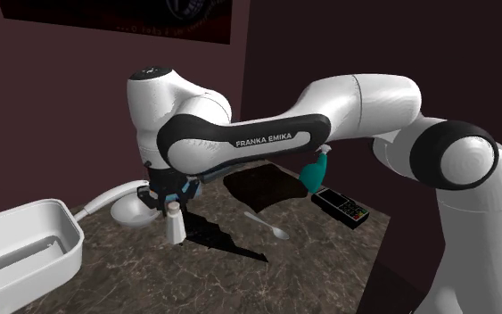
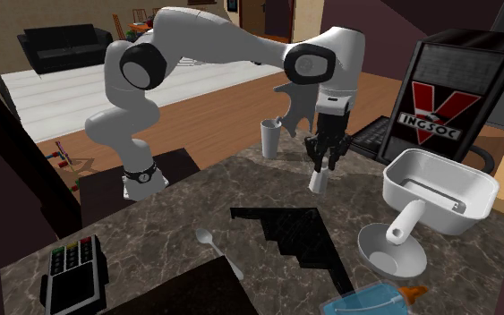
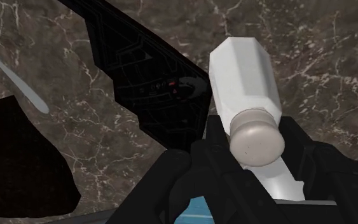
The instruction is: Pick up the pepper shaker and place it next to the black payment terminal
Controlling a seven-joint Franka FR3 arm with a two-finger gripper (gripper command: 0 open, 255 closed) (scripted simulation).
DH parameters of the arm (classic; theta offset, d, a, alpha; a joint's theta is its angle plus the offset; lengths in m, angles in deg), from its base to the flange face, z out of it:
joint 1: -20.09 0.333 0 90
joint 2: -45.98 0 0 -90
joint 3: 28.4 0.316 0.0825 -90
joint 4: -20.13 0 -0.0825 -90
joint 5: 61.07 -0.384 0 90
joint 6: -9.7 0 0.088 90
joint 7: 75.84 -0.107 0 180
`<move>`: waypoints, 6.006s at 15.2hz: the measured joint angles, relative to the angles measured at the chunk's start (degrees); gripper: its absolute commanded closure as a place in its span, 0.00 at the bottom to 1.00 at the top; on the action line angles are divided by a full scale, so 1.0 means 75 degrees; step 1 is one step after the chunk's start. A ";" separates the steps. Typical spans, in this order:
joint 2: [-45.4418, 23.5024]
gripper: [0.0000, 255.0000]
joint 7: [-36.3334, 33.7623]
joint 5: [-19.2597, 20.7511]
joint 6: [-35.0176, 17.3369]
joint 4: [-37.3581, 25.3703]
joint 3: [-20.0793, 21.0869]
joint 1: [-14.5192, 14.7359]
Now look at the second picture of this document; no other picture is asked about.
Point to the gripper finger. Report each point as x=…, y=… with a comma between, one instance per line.
x=342, y=150
x=313, y=148

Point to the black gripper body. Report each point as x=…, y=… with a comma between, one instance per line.
x=333, y=125

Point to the small white bottle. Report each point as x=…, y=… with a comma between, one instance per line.
x=319, y=181

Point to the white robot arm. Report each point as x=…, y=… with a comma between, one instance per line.
x=199, y=41

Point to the tall white cup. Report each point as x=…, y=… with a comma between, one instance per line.
x=270, y=139

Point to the white rectangular tub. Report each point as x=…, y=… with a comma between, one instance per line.
x=443, y=209

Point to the brown door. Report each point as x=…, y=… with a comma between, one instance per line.
x=273, y=19

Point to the black laptop with red emblem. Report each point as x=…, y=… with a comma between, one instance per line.
x=448, y=74

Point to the grey spoon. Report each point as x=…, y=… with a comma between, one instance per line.
x=216, y=248

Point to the blue bottle with orange cap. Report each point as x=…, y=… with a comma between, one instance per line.
x=365, y=303

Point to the dining table with wooden chairs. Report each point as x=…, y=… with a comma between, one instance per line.
x=136, y=26

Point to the dark robot stand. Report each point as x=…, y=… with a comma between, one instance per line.
x=103, y=196

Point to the colourful toy on floor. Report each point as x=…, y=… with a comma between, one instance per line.
x=64, y=157

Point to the white rug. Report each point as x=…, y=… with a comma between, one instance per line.
x=64, y=98

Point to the black sofa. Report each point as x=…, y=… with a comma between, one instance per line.
x=61, y=48

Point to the black card payment terminal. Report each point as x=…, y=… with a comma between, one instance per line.
x=75, y=279

